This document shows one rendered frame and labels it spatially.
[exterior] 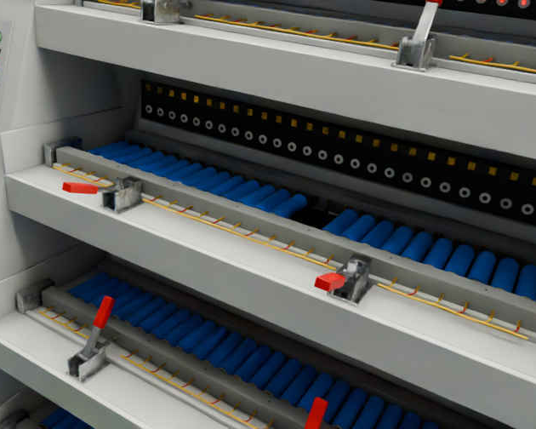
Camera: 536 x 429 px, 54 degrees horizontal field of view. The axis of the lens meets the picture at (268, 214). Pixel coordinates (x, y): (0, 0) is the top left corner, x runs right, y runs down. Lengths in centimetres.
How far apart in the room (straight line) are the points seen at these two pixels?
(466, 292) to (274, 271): 16
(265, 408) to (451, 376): 21
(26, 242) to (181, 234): 27
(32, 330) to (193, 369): 22
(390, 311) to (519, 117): 18
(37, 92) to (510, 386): 58
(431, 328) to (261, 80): 26
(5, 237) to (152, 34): 32
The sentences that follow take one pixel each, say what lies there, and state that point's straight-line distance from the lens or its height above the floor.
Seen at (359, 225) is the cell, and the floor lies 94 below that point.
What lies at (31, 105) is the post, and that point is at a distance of 69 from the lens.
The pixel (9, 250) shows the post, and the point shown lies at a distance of 73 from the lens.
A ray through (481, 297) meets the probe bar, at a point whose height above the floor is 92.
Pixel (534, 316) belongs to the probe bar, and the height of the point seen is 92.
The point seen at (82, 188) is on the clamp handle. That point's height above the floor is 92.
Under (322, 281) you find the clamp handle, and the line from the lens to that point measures 39.
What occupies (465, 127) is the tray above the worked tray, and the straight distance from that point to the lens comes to 43.
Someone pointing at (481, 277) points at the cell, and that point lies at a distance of 50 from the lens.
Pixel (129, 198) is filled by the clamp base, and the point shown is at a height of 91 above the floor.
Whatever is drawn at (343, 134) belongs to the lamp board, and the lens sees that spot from 61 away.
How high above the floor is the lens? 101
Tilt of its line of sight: 9 degrees down
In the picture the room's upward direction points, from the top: 14 degrees clockwise
